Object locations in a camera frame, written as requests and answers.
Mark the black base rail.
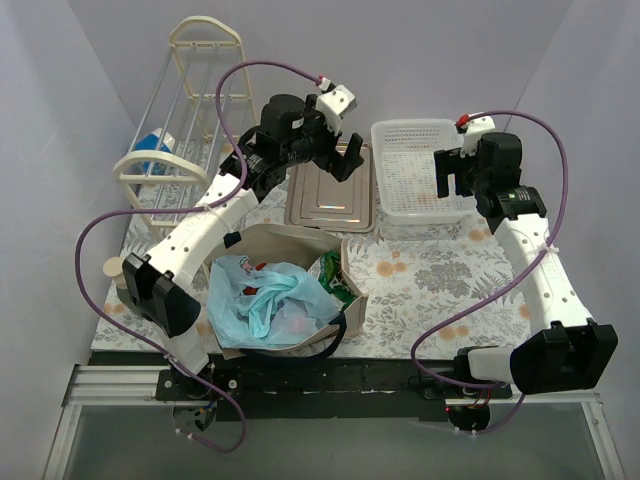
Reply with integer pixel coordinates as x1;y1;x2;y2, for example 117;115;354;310
154;362;514;424

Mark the green snack bag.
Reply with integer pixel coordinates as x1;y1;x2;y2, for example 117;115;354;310
318;251;356;308

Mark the blue white carton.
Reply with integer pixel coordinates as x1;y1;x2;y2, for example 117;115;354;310
134;128;175;175

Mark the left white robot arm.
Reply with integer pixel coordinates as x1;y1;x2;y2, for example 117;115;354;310
122;85;363;400

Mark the floral table mat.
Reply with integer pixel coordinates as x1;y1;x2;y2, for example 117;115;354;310
91;179;530;359

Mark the cream shoe rack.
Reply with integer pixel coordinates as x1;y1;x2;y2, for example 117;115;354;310
113;16;257;254

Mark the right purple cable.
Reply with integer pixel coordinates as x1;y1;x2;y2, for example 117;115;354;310
410;109;570;434

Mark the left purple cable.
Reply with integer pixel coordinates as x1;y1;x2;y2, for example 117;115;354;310
74;60;331;454

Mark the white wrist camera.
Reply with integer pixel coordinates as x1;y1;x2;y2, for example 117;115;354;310
455;114;496;157
316;84;357;121

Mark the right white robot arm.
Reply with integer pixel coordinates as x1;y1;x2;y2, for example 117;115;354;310
434;133;618;398

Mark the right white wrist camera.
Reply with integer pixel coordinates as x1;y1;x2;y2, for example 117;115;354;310
455;114;496;157

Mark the light blue plastic grocery bag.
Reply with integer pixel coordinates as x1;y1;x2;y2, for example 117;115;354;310
207;255;340;350

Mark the metal baking tray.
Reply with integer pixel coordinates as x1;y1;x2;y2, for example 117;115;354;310
284;144;376;233

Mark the beige canvas tote bag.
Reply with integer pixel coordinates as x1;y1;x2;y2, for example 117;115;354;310
209;225;368;365

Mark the purple cable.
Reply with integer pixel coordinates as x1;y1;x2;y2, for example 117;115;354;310
410;109;570;434
74;60;331;454

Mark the white plastic basket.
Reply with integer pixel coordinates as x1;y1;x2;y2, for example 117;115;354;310
371;119;476;226

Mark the green soap dispenser bottle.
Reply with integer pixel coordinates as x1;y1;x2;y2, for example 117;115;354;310
103;256;132;308

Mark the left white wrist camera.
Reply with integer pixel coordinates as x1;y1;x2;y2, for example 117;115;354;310
316;84;357;121

